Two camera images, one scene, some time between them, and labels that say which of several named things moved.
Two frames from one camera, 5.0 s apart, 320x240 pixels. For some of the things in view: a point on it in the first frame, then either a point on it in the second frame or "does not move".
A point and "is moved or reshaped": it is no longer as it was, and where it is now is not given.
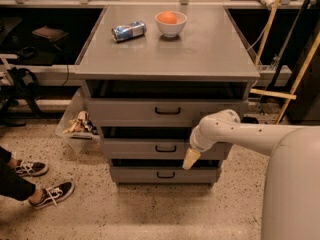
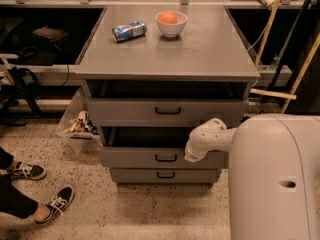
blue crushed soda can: x=133 y=30 does not move
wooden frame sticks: x=260 y=57 does not move
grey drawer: x=155 y=148 is moved or reshaped
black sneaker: x=51 y=195 -> x=61 y=201
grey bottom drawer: x=163 y=175 does not move
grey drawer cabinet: x=154 y=74 does not move
